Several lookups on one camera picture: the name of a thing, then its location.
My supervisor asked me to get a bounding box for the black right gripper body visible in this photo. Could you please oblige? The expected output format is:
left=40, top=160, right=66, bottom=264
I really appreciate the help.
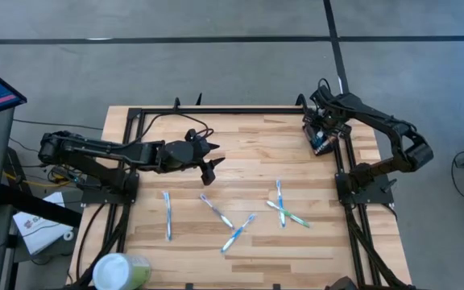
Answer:
left=315, top=105, right=354, bottom=138

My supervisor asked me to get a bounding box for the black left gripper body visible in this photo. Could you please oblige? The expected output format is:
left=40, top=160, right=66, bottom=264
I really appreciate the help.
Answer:
left=191, top=135, right=213, bottom=169

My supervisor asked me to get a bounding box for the blue white toothbrush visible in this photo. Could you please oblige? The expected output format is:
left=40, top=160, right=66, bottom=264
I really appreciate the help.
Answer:
left=275, top=179, right=286, bottom=230
left=163, top=190, right=173, bottom=242
left=220, top=212, right=257, bottom=254

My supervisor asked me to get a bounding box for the green toothbrush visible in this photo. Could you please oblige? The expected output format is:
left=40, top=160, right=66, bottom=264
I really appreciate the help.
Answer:
left=264, top=200, right=311, bottom=229

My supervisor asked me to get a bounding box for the green canister white lid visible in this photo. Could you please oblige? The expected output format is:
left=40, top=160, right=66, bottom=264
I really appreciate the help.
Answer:
left=91, top=251, right=152, bottom=290

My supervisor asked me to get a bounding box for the dark rounded object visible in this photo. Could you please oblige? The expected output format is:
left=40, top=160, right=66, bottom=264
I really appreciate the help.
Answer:
left=323, top=275, right=358, bottom=290

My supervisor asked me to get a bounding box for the black cart beam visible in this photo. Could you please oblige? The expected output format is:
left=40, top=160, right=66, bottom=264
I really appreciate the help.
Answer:
left=0, top=183, right=83, bottom=229

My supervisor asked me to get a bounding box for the white paper box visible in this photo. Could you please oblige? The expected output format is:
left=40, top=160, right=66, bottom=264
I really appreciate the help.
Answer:
left=12, top=191, right=75, bottom=256

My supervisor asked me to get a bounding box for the black wire caddy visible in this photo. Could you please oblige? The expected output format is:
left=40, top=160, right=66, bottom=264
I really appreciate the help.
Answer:
left=301, top=112, right=340, bottom=157

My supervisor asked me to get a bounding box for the black right camera cable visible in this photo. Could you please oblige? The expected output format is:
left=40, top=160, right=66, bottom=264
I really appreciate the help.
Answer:
left=316, top=77, right=334, bottom=106

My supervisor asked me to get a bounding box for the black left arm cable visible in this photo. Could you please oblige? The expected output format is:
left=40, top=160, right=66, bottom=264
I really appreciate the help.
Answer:
left=137, top=112, right=216, bottom=142

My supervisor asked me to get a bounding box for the thin black floor cable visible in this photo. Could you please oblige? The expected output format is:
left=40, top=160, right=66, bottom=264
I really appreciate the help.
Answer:
left=12, top=118, right=104, bottom=132

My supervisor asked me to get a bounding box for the yellow cable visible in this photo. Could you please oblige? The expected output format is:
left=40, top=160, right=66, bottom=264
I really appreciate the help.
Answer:
left=2, top=171, right=85, bottom=189

